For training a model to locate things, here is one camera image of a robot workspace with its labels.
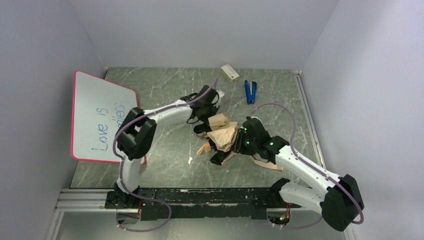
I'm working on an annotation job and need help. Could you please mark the beige folding umbrella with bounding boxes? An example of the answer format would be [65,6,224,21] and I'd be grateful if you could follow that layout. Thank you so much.
[193,112,285,172]

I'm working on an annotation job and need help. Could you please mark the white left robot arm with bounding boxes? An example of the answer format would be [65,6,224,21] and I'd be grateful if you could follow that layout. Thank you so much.
[113,85,225,207]

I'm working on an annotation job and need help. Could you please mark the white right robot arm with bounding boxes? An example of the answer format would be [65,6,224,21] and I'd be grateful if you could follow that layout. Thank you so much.
[232,116,364,232]

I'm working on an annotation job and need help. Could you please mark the blue stapler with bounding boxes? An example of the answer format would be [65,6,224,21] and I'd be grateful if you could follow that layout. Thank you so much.
[244,80,257,105]

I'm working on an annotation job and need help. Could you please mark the small white red box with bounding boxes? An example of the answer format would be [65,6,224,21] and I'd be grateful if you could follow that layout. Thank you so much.
[220,64,240,83]

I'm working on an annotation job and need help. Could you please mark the pink framed whiteboard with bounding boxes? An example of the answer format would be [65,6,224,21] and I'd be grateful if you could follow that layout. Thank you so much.
[70,70,138,163]

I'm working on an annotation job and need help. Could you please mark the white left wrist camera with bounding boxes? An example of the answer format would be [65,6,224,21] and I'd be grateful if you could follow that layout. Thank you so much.
[216,90,225,99]

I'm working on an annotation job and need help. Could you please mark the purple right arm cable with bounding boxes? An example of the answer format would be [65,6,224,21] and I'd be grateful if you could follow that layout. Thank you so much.
[250,103,365,225]

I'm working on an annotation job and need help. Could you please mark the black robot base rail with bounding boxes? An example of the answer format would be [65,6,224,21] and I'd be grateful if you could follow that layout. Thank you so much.
[104,187,297,221]

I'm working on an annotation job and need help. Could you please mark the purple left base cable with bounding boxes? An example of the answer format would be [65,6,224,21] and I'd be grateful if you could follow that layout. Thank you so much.
[115,158,172,233]

